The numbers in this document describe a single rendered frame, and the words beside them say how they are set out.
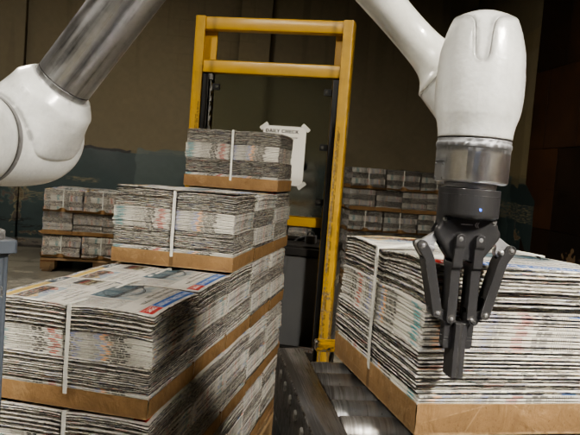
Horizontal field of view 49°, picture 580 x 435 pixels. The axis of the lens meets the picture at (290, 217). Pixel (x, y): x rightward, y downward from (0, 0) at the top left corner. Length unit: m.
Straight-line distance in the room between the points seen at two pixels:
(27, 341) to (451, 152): 1.03
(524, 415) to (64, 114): 0.86
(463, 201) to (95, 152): 7.86
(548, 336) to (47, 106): 0.85
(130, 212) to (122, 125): 6.54
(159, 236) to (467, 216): 1.29
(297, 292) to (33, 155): 2.16
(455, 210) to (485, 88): 0.14
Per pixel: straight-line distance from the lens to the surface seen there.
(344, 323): 1.16
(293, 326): 3.20
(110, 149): 8.49
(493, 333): 0.91
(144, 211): 1.96
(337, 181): 2.94
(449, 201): 0.80
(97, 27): 1.15
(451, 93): 0.79
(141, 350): 1.38
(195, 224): 1.90
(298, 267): 3.14
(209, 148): 2.51
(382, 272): 1.02
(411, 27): 0.97
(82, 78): 1.17
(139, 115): 8.47
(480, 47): 0.80
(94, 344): 1.42
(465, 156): 0.78
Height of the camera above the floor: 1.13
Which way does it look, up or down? 4 degrees down
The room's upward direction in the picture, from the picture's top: 4 degrees clockwise
